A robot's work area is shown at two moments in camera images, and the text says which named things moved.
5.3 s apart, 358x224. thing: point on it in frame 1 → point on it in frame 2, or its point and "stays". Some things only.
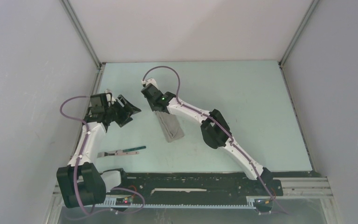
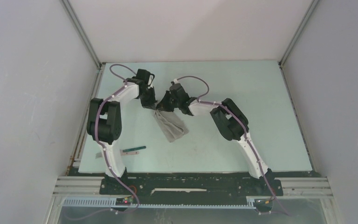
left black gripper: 127,111 → 151,104
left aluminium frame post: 82,34 stays
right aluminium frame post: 281,61 stays
